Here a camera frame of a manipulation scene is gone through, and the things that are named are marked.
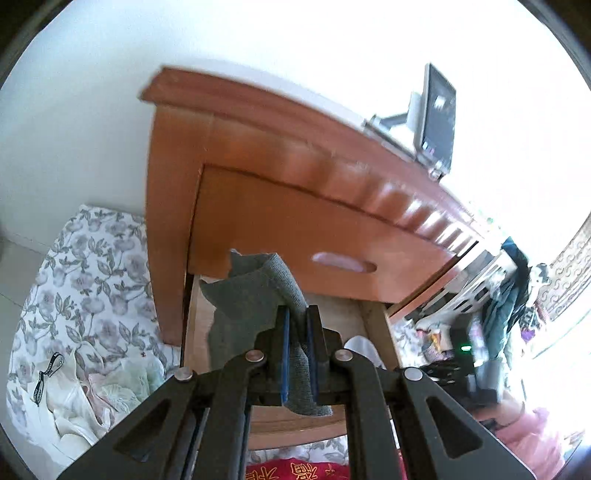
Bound dark green sock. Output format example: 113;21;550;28
199;250;332;417

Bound pink sleeve forearm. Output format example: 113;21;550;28
473;396;565;479

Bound white Hello Kitty cloth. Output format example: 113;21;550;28
345;335;386;369

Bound upper wooden drawer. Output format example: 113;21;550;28
188;167;453;303

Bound red printed cloth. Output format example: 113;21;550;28
245;458;351;480

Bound dark teal hanging cloth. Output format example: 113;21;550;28
482;237;530;359

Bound wooden nightstand cabinet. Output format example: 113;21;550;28
138;66;484;451

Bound floral grey white mat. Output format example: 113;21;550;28
6;205;180;469

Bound white clothes pile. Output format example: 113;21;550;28
33;352;166;460

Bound phone on stand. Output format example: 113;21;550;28
363;63;456;181

